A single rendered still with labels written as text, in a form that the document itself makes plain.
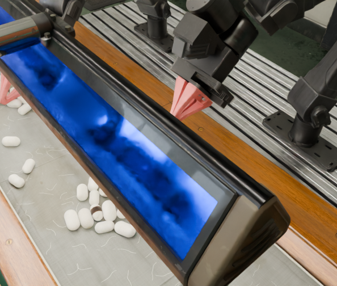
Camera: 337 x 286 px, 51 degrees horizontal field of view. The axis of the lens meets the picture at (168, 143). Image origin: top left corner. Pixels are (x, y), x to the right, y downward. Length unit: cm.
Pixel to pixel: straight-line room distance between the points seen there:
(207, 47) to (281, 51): 206
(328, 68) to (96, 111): 57
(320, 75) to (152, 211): 59
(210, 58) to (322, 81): 27
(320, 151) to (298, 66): 163
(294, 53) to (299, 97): 182
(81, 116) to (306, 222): 44
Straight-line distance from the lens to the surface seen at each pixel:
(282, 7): 57
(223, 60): 56
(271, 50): 258
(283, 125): 90
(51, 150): 75
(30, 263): 58
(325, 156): 85
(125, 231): 58
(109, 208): 60
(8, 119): 85
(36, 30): 32
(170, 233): 22
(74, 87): 29
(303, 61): 253
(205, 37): 52
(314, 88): 77
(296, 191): 65
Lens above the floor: 125
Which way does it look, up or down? 45 degrees down
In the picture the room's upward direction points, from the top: straight up
